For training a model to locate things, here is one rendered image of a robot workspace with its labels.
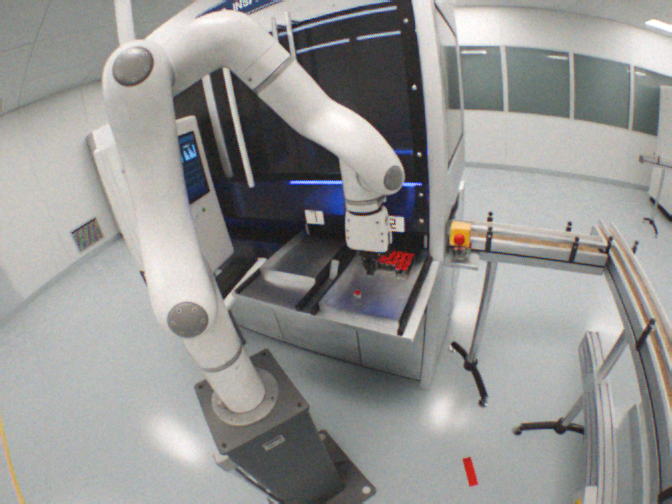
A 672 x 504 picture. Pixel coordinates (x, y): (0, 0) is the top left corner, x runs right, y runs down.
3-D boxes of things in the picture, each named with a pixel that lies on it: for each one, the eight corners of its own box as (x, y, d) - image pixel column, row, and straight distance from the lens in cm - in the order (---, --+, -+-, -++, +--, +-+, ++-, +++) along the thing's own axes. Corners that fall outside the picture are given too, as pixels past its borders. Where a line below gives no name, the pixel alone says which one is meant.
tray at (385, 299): (361, 256, 120) (360, 248, 118) (425, 265, 113) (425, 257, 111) (320, 311, 96) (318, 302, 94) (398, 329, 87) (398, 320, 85)
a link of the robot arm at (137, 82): (217, 294, 68) (230, 340, 54) (166, 308, 69) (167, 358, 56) (177, 50, 59) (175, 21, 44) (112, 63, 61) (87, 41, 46)
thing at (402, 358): (257, 255, 330) (235, 178, 300) (457, 287, 247) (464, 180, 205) (191, 312, 282) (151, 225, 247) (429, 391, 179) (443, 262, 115)
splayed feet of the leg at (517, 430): (512, 424, 177) (520, 411, 165) (591, 431, 194) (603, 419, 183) (510, 437, 173) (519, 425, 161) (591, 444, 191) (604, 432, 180)
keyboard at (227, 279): (236, 258, 157) (234, 254, 156) (258, 259, 149) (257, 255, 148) (189, 308, 134) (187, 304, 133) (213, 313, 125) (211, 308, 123)
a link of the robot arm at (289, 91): (315, 41, 46) (419, 174, 58) (280, 60, 61) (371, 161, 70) (271, 81, 43) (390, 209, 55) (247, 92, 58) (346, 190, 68)
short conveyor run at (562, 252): (446, 257, 125) (448, 222, 117) (451, 239, 138) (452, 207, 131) (602, 278, 136) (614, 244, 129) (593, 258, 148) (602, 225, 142)
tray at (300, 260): (304, 235, 144) (303, 228, 143) (354, 240, 132) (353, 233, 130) (261, 274, 122) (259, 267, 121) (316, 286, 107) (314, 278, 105)
